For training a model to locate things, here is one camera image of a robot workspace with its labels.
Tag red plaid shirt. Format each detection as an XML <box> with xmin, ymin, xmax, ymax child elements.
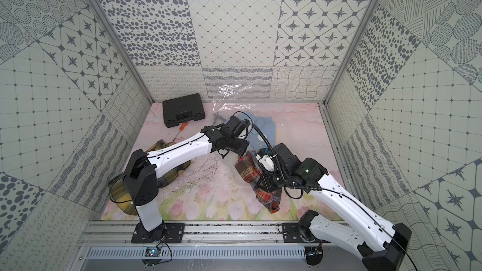
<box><xmin>234</xmin><ymin>153</ymin><xmax>282</xmax><ymax>214</ymax></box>

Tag light blue shirt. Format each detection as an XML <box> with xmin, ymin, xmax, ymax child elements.
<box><xmin>247</xmin><ymin>114</ymin><xmax>276</xmax><ymax>151</ymax></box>

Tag clear plastic vacuum bag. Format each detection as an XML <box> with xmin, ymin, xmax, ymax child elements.
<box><xmin>210</xmin><ymin>80</ymin><xmax>325</xmax><ymax>196</ymax></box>

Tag yellow plaid shirt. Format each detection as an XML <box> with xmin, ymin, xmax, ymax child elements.
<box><xmin>108</xmin><ymin>139</ymin><xmax>192</xmax><ymax>216</ymax></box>

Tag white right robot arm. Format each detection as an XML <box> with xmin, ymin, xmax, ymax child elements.
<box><xmin>256</xmin><ymin>155</ymin><xmax>412</xmax><ymax>270</ymax></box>

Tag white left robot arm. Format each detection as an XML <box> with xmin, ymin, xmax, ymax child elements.
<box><xmin>123</xmin><ymin>124</ymin><xmax>249</xmax><ymax>232</ymax></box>

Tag black plastic tool case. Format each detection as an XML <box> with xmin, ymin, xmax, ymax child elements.
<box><xmin>162</xmin><ymin>94</ymin><xmax>206</xmax><ymax>128</ymax></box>

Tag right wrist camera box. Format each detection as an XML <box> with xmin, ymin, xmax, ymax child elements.
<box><xmin>256</xmin><ymin>143</ymin><xmax>301</xmax><ymax>174</ymax></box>

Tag orange handled screwdriver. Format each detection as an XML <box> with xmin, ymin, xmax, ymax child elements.
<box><xmin>179</xmin><ymin>122</ymin><xmax>188</xmax><ymax>132</ymax></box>

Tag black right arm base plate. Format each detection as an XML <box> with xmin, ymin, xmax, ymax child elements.
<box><xmin>278</xmin><ymin>222</ymin><xmax>311</xmax><ymax>243</ymax></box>

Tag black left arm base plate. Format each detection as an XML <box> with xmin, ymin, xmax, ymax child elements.
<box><xmin>131</xmin><ymin>222</ymin><xmax>185</xmax><ymax>244</ymax></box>

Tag aluminium mounting rail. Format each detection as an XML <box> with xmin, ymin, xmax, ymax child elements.
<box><xmin>77</xmin><ymin>220</ymin><xmax>389</xmax><ymax>248</ymax></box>

